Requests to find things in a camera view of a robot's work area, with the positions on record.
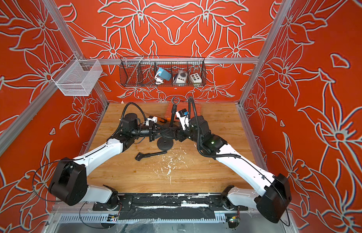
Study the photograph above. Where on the white box with dial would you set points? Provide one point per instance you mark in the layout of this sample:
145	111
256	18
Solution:
181	77

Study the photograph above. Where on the blue white device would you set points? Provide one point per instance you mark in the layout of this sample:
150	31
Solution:
161	76

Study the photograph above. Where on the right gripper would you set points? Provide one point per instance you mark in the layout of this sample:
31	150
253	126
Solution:
180	133

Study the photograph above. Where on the clear plastic wall bin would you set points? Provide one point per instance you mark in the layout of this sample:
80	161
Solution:
78	79

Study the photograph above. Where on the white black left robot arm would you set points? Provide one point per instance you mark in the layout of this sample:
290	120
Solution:
69	182

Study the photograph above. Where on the black wire wall basket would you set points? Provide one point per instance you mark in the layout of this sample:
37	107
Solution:
140	71

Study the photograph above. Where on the black round stand base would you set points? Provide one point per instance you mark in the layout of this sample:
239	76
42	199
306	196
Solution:
170	134

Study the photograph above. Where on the black microphone stand pole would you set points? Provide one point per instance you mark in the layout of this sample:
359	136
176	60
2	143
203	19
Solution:
175	101

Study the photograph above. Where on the orange black handled screwdriver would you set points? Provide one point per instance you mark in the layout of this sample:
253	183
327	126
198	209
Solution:
161	120

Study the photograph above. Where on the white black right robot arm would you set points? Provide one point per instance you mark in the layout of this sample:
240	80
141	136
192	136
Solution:
271	195

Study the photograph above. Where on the white slotted cable duct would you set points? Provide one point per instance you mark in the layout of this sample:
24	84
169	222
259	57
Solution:
114	219

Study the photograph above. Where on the white box with buttons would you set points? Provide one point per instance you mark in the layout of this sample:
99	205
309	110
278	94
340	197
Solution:
195	79

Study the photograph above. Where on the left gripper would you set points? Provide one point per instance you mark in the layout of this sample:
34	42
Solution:
152	135

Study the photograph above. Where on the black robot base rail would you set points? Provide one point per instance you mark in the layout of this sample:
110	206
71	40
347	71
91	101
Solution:
170	206

